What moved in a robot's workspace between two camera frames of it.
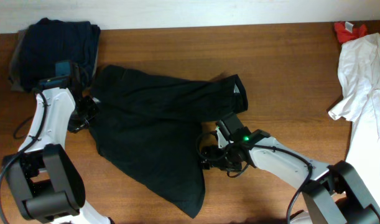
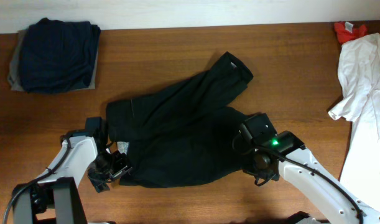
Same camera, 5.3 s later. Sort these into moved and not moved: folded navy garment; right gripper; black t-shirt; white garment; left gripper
Moved: left gripper; black t-shirt; right gripper
Not moved: folded navy garment; white garment
